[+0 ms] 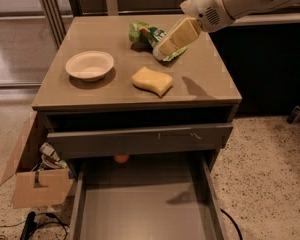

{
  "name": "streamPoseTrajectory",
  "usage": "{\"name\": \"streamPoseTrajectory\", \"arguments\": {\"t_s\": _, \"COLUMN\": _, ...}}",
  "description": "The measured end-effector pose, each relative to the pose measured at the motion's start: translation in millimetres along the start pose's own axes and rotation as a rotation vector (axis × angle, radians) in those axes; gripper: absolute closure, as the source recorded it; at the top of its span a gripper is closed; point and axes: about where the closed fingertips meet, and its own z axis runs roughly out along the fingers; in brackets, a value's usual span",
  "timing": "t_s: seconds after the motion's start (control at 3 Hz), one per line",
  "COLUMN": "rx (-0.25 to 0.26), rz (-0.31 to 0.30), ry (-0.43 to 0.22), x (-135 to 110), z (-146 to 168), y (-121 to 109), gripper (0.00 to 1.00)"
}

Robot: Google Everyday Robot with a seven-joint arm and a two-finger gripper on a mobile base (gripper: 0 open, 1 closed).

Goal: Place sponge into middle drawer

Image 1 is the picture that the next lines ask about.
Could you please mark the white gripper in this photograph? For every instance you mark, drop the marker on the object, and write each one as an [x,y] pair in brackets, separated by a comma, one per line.
[206,6]

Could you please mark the yellow sponge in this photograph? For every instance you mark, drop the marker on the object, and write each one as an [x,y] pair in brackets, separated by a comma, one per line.
[153,81]

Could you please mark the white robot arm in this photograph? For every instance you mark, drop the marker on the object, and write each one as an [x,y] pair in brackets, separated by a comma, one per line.
[240,8]

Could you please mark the grey drawer cabinet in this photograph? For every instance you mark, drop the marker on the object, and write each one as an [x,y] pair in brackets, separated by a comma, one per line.
[200,78]

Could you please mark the grey top drawer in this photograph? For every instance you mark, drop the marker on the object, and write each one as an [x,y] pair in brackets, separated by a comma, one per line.
[83,135]

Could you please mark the grey open middle drawer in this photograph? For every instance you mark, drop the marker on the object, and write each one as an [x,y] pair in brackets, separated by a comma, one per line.
[152,197]

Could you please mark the green chip bag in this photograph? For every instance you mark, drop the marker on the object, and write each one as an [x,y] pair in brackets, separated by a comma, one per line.
[142,32]

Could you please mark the white paper bowl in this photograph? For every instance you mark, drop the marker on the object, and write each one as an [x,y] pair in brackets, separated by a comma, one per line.
[89,66]

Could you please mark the small dark floor object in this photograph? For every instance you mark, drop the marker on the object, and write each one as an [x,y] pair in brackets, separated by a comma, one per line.
[294,116]

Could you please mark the orange ball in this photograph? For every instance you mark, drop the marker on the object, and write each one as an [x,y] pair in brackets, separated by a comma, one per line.
[121,159]

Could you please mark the brown cardboard box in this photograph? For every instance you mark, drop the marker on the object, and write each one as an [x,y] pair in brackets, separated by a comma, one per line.
[34,187]

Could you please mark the black power strip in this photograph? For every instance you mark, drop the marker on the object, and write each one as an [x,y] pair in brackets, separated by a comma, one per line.
[29,226]

